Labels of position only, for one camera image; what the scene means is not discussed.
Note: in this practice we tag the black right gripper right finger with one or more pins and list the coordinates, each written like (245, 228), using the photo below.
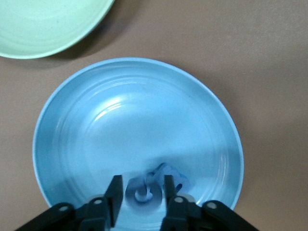
(175, 214)

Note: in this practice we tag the blue foam letter G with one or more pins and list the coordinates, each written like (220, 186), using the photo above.
(131, 192)

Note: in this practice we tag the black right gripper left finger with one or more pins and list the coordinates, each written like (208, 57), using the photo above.
(106, 211)

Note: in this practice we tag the blue foam letter X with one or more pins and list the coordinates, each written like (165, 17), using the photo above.
(161, 169)

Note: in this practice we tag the green round plate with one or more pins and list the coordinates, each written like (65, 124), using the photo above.
(48, 24)

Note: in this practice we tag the brown table cover sheet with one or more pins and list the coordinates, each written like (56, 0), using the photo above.
(240, 48)

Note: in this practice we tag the blue round plate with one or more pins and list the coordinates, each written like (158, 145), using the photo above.
(144, 120)

